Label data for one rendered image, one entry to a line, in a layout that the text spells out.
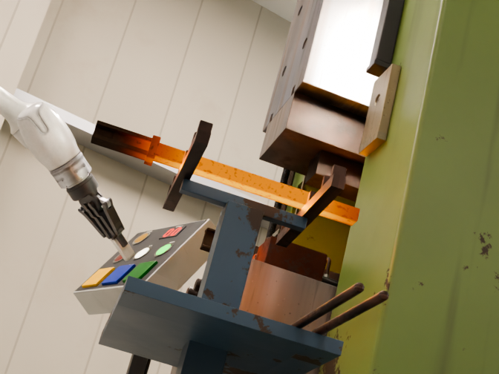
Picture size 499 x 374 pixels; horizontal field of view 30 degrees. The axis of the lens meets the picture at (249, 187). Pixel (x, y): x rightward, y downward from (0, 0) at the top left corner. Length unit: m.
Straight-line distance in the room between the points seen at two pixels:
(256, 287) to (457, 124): 0.47
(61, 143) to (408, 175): 0.95
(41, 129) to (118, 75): 3.27
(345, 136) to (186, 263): 0.58
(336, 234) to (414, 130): 0.67
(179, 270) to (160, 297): 1.16
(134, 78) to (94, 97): 0.29
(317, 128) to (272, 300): 0.47
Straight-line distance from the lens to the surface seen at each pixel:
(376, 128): 1.82
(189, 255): 2.40
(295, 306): 1.76
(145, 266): 2.39
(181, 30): 5.80
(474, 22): 1.82
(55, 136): 2.25
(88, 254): 5.16
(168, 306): 1.23
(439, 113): 1.69
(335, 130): 2.07
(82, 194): 2.29
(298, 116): 2.05
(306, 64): 2.06
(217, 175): 1.48
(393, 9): 2.02
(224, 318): 1.23
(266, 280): 1.76
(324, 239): 2.27
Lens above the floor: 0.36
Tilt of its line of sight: 22 degrees up
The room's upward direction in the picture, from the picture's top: 15 degrees clockwise
